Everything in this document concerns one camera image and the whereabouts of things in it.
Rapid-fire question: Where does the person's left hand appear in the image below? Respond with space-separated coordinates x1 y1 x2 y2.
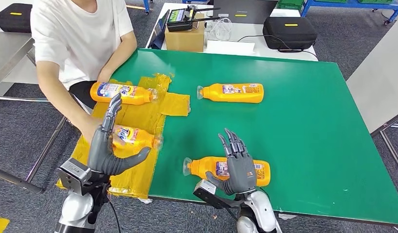
96 68 113 84

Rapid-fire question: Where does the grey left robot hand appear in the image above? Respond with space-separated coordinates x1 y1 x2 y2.
87 93 151 177

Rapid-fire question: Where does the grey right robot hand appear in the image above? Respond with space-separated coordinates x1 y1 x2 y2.
205 128 258 196

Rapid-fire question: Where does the person's right hand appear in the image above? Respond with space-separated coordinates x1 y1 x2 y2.
80 117 103 145

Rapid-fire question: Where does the orange detergent bottle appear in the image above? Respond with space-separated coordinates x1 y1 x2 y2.
110 124 164 158
182 156 271 188
197 83 265 104
89 82 159 106

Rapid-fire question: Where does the yellow tape mat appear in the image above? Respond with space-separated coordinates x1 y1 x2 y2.
56 73 191 200

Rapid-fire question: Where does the person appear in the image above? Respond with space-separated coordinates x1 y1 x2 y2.
30 0 138 145

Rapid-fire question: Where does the dark tablet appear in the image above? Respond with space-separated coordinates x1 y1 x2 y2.
147 9 171 50

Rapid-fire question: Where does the brown cardboard box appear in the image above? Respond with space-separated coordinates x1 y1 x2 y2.
164 13 206 53

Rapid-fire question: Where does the black remote controller with antennas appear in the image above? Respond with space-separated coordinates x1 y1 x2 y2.
166 5 221 32

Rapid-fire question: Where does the black carry case yellow label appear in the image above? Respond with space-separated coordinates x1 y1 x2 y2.
0 3 33 33
263 16 318 51

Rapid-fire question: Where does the white flat box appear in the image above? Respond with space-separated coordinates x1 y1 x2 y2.
206 39 256 56

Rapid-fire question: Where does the white table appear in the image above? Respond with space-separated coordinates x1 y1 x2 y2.
145 2 319 62

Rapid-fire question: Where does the grey laptop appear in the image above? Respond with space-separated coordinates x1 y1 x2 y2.
213 0 280 25

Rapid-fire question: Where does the grey table top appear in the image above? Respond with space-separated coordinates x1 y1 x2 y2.
346 16 398 134

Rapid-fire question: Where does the green plastic crate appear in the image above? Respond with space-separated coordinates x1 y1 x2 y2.
276 0 305 10

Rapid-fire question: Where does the blue metal rack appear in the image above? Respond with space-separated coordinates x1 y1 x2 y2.
300 0 398 26

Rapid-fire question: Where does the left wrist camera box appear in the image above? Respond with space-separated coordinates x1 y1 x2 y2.
56 157 92 196

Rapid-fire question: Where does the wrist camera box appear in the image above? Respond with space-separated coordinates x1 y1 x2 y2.
192 179 245 210
56 157 92 196

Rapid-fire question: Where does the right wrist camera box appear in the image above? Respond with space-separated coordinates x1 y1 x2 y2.
192 179 245 210

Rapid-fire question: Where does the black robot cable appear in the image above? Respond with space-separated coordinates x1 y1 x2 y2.
107 193 122 233

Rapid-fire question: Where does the steel frame table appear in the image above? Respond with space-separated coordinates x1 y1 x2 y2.
0 30 69 194

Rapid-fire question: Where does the white cable bundle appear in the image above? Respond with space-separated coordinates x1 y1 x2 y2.
205 17 233 41

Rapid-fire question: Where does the thin black cable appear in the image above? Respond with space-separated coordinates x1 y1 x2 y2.
237 33 319 60

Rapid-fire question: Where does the metal table frame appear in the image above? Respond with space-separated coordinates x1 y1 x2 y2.
371 111 398 178

